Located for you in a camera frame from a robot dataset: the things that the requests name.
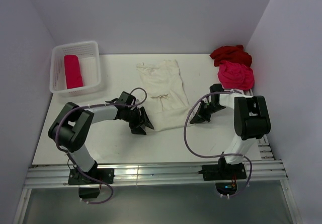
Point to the rolled pink t shirt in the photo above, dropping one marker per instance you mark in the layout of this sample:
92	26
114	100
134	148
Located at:
73	74

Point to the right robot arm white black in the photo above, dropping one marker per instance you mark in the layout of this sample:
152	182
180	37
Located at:
251	119

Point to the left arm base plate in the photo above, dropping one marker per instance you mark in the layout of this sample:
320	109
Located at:
90	184

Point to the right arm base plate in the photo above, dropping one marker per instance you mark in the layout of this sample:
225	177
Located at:
223	172

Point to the white plastic basket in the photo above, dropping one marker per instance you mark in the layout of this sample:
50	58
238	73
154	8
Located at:
89	59

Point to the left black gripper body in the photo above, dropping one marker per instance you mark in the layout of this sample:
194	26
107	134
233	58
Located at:
133	117

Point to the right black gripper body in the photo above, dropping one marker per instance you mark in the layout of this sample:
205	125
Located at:
210	109

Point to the aluminium rail frame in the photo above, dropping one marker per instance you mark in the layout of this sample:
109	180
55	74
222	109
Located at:
162	193

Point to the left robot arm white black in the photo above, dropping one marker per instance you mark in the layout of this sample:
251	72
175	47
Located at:
70	129

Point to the white t shirt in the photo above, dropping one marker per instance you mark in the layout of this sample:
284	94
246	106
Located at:
167	105

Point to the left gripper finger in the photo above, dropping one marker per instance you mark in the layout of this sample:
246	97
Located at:
138	131
146	121

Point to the dark red t shirt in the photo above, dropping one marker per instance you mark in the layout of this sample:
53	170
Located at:
234	54

